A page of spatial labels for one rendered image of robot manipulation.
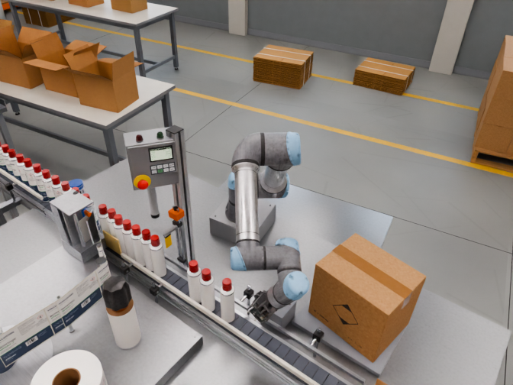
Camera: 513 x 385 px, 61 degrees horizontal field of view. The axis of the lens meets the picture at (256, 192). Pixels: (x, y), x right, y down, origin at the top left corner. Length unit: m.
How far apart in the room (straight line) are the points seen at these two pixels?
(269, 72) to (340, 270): 4.33
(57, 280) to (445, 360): 1.51
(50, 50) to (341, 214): 2.64
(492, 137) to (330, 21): 3.29
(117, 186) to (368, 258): 1.43
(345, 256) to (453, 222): 2.26
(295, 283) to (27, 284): 1.13
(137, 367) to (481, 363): 1.21
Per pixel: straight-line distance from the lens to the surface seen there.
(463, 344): 1.87
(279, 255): 1.34
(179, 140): 1.55
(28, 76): 3.90
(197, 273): 1.62
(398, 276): 1.59
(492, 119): 4.50
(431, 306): 1.94
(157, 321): 1.71
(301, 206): 2.25
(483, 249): 3.64
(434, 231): 3.63
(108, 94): 3.31
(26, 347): 1.70
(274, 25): 7.29
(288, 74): 5.57
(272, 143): 1.48
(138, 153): 1.53
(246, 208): 1.39
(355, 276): 1.54
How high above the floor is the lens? 2.24
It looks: 37 degrees down
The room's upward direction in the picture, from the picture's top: 2 degrees clockwise
